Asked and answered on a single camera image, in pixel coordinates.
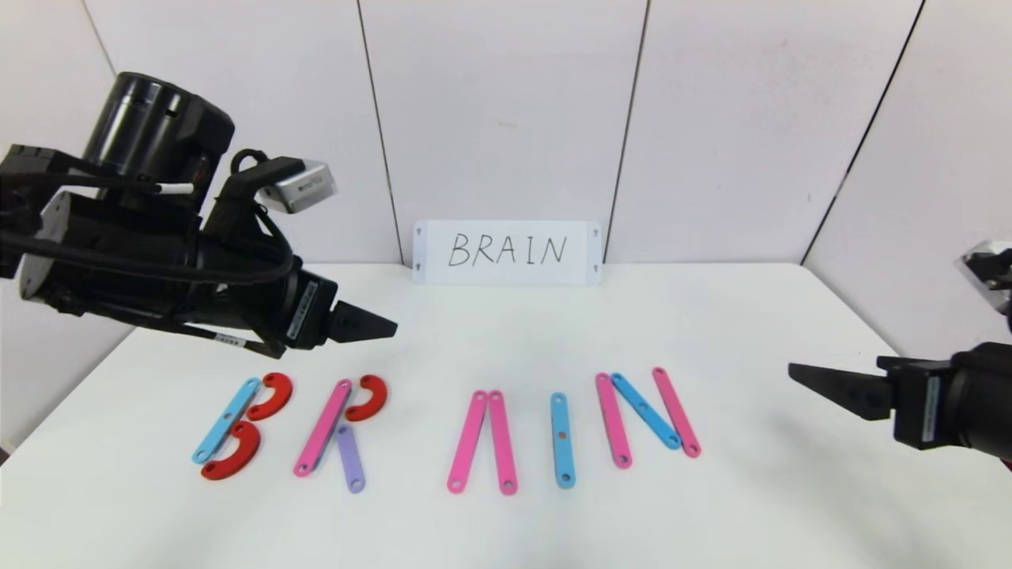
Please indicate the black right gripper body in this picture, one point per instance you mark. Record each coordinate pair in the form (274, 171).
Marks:
(922, 401)

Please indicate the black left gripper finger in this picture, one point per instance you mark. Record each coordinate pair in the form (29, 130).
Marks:
(360, 316)
(356, 333)

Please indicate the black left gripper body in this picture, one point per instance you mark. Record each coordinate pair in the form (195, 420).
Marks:
(310, 310)

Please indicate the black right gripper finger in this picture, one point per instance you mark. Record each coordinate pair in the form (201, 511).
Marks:
(858, 391)

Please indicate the small red curved piece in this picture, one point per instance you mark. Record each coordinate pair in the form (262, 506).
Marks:
(378, 399)

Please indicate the long light pink bar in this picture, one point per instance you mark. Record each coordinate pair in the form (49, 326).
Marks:
(468, 442)
(322, 427)

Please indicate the short purple bar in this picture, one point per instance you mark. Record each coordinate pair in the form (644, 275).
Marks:
(350, 460)

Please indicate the long deep pink bar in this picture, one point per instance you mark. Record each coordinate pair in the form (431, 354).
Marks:
(503, 444)
(676, 411)

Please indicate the short blue bar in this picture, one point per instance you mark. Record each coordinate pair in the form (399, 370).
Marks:
(648, 412)

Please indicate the short pink bar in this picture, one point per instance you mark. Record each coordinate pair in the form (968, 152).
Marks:
(613, 419)

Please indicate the black and orange left arm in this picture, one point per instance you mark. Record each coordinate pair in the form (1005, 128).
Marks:
(142, 134)

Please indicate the white BRAIN sign card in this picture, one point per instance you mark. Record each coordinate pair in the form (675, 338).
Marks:
(443, 272)

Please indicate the large red curved piece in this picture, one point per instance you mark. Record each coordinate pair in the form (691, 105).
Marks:
(241, 461)
(281, 391)

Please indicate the long light blue bar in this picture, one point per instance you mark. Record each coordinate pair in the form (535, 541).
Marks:
(225, 423)
(563, 458)

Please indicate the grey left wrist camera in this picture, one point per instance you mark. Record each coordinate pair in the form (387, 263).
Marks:
(304, 188)

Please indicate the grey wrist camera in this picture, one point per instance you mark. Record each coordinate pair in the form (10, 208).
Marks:
(980, 265)
(304, 188)

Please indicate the black left camera bracket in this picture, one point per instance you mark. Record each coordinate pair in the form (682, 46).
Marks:
(233, 205)

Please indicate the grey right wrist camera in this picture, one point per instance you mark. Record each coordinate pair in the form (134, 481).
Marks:
(980, 265)

